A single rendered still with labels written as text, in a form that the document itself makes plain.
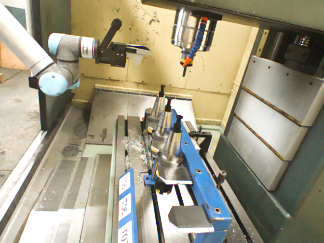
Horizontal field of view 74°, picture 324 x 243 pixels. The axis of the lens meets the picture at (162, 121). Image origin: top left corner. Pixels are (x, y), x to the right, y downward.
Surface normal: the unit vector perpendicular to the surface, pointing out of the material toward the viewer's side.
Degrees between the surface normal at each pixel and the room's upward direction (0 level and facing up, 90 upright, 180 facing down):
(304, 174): 90
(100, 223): 8
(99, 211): 9
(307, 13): 90
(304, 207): 90
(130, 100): 24
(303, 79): 92
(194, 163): 0
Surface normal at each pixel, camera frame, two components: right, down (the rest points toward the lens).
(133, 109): 0.20, -0.60
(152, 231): 0.18, -0.89
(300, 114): -0.97, -0.09
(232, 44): 0.16, 0.45
